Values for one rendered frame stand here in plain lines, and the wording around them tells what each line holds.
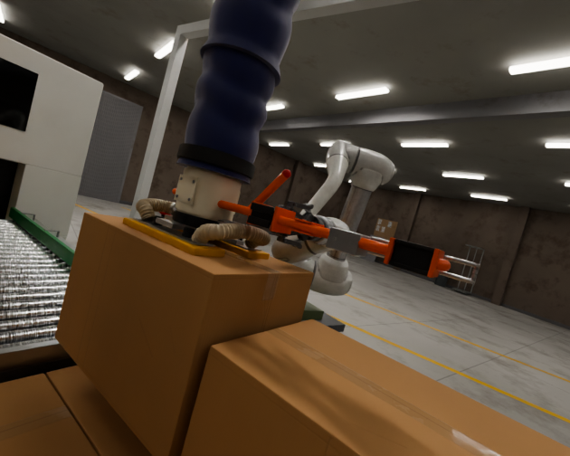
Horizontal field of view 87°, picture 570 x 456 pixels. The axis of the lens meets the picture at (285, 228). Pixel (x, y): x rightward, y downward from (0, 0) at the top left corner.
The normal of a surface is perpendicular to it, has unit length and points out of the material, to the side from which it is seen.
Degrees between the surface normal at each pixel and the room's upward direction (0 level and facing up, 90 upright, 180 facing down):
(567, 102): 90
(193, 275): 90
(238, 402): 90
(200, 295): 90
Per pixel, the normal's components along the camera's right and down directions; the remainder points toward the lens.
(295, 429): -0.56, -0.11
